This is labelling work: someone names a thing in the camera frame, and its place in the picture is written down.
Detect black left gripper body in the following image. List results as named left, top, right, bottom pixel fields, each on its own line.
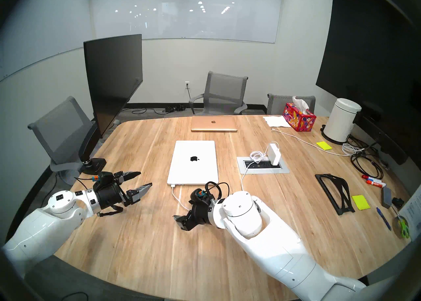
left=93, top=172, right=133, bottom=210

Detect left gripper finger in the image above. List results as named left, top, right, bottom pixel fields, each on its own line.
left=127, top=182, right=153, bottom=204
left=113, top=170, right=141, bottom=183

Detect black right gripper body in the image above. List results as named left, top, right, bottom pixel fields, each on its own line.
left=187, top=198, right=215, bottom=231

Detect white charging cable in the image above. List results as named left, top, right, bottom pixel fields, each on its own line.
left=171, top=142, right=280, bottom=212

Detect silver MacBook laptop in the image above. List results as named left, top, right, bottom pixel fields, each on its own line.
left=167, top=140, right=219, bottom=186

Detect rose gold MacBook laptop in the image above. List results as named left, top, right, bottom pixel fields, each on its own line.
left=191, top=115, right=238, bottom=132

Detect black desk monitor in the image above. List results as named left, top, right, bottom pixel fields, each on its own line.
left=83, top=34, right=143, bottom=139

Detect grey table outlet plate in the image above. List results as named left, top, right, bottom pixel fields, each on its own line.
left=237, top=155, right=290, bottom=175

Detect grey mesh office chair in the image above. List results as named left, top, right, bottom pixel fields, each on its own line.
left=188, top=71, right=249, bottom=116
left=266, top=93, right=316, bottom=116
left=28, top=96, right=96, bottom=186

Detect white power adapter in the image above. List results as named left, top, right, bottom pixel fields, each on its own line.
left=266, top=143, right=280, bottom=166

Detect white paper napkin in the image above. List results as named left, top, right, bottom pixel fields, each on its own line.
left=262, top=115, right=292, bottom=128

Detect colourful floral tissue box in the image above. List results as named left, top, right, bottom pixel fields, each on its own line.
left=283, top=96, right=317, bottom=132

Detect black laptop stand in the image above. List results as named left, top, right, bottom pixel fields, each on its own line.
left=314, top=173, right=356, bottom=215

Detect white cylindrical bin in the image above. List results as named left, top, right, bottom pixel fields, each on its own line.
left=321, top=98, right=362, bottom=145

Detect blue pen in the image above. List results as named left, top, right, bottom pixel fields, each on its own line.
left=376, top=207, right=392, bottom=232

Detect grey whiteboard eraser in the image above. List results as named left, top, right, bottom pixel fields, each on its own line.
left=381, top=187, right=393, bottom=209

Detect black video bar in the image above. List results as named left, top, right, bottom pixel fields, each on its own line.
left=354, top=111, right=409, bottom=165

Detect white printed paper sheet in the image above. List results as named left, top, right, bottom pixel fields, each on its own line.
left=400, top=192, right=421, bottom=232

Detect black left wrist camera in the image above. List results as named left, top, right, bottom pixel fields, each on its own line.
left=91, top=172, right=114, bottom=186

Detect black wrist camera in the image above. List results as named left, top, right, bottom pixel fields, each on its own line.
left=191, top=188, right=211, bottom=203
left=91, top=172, right=114, bottom=186

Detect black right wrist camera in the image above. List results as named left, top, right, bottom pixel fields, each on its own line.
left=191, top=188, right=211, bottom=203

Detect black floor cables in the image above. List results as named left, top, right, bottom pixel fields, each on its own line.
left=123, top=105, right=188, bottom=115

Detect black cable bundle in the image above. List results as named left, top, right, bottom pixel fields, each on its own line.
left=349, top=136, right=385, bottom=180

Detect thin white coiled cable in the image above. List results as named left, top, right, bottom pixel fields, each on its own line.
left=271, top=128, right=366, bottom=157

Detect glass wall whiteboard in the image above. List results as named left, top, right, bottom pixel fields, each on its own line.
left=90, top=0, right=284, bottom=44

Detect green handled scissors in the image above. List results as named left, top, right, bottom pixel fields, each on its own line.
left=395, top=214, right=411, bottom=239

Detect large black wall television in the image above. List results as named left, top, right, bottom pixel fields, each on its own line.
left=315, top=0, right=421, bottom=153

